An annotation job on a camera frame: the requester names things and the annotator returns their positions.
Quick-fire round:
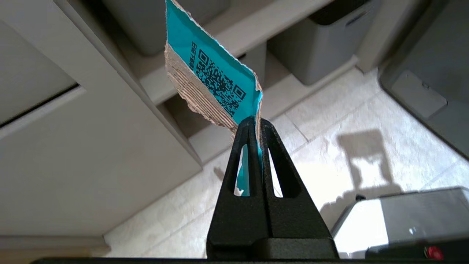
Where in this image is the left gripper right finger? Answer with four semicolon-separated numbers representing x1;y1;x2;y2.
259;118;339;259

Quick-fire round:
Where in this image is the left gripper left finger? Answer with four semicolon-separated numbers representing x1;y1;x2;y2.
206;116;272;259

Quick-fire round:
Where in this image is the torn teal cardboard piece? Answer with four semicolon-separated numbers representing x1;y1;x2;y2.
165;0;263;197

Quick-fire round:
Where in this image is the grey trash bin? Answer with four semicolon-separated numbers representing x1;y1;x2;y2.
267;0;381;86
102;0;231;56

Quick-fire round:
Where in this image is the dark grey trash can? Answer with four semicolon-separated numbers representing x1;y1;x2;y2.
378;0;469;160

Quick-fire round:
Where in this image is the white shelf cabinet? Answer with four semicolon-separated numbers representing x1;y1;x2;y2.
82;0;380;164

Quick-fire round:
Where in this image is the white cabinet door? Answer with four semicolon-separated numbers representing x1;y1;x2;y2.
0;0;203;237

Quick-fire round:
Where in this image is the white cabinet drawer front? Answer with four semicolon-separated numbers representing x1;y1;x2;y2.
0;20;79;127

